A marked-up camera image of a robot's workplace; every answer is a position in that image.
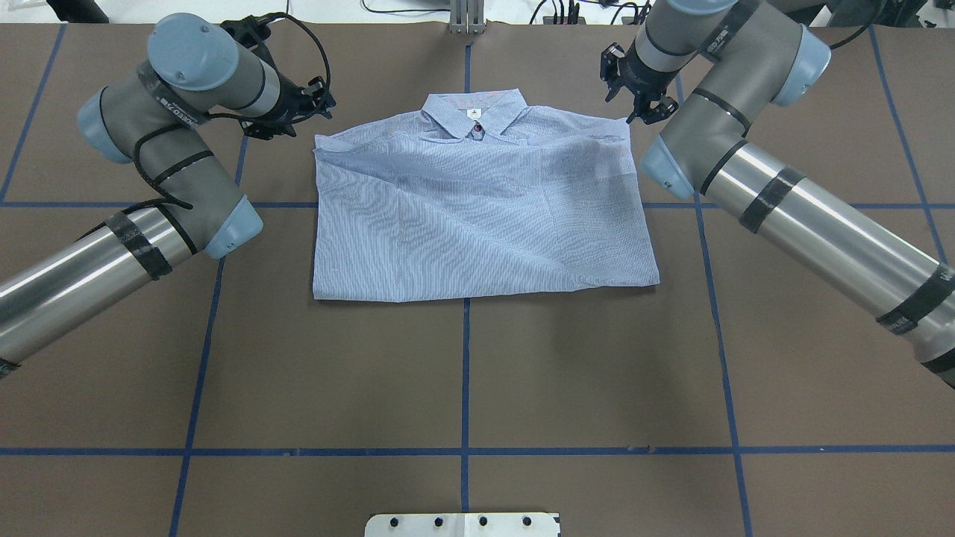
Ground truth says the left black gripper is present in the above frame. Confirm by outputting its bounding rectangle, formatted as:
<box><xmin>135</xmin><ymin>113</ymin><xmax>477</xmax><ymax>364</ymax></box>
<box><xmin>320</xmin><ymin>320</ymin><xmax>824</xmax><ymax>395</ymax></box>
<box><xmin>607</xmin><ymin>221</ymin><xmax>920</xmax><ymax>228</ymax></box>
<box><xmin>272</xmin><ymin>78</ymin><xmax>314</xmax><ymax>131</ymax></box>

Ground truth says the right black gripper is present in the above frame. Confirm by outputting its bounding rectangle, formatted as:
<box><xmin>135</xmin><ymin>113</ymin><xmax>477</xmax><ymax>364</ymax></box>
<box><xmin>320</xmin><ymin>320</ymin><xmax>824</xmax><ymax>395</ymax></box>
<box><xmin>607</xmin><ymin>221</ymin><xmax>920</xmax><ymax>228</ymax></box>
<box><xmin>619</xmin><ymin>57</ymin><xmax>679</xmax><ymax>125</ymax></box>

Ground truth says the blue white striped shirt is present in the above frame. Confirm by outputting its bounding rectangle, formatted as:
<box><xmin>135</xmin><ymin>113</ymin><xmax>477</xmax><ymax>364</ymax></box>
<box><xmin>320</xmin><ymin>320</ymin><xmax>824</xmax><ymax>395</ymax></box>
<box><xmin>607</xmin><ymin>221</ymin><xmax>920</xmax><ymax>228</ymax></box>
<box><xmin>313</xmin><ymin>89</ymin><xmax>660</xmax><ymax>303</ymax></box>

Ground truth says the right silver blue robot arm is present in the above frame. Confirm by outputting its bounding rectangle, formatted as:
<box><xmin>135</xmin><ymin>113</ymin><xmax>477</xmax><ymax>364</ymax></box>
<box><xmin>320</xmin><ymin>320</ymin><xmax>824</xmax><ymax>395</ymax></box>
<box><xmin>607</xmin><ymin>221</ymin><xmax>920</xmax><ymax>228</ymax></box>
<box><xmin>600</xmin><ymin>1</ymin><xmax>953</xmax><ymax>386</ymax></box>

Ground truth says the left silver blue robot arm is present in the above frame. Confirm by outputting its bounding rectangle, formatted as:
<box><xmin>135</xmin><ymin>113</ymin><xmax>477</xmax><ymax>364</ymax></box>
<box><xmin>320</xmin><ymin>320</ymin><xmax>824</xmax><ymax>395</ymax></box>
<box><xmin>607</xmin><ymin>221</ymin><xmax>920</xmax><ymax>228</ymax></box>
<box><xmin>1</xmin><ymin>11</ymin><xmax>336</xmax><ymax>375</ymax></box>

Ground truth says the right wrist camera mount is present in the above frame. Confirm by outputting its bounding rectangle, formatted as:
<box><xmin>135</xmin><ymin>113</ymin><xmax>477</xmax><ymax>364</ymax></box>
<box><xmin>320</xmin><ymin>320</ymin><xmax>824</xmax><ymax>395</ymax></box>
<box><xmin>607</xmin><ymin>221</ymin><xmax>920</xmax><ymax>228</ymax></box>
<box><xmin>600</xmin><ymin>42</ymin><xmax>625</xmax><ymax>102</ymax></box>

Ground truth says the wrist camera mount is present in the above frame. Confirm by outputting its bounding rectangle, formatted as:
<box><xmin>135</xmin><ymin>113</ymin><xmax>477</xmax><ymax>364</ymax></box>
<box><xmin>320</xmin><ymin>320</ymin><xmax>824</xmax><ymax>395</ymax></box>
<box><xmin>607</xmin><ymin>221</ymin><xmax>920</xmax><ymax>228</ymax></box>
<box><xmin>600</xmin><ymin>42</ymin><xmax>625</xmax><ymax>102</ymax></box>
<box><xmin>219</xmin><ymin>15</ymin><xmax>272</xmax><ymax>59</ymax></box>

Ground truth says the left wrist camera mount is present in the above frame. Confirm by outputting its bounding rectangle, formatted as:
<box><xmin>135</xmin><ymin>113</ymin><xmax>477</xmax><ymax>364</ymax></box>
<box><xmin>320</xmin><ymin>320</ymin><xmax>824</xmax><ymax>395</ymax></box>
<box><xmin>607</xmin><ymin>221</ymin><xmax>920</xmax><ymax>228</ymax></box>
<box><xmin>219</xmin><ymin>15</ymin><xmax>272</xmax><ymax>59</ymax></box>

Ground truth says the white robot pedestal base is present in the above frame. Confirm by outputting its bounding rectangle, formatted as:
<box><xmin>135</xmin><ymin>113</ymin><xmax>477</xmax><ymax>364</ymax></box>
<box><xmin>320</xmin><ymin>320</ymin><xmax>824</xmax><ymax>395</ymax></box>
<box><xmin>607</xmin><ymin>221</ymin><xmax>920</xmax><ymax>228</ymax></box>
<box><xmin>363</xmin><ymin>511</ymin><xmax>562</xmax><ymax>536</ymax></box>

